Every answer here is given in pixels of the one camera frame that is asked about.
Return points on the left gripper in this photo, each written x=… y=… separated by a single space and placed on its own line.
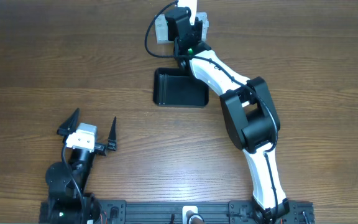
x=102 y=149

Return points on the clear test tube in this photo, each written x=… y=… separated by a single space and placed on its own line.
x=165 y=90
x=161 y=90

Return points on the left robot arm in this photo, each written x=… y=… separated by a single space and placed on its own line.
x=57 y=180

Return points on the black tray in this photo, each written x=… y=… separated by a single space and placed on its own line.
x=185 y=93

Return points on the white test tube rack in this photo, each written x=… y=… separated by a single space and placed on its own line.
x=161 y=31

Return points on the mounting rail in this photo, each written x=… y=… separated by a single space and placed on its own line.
x=154 y=213

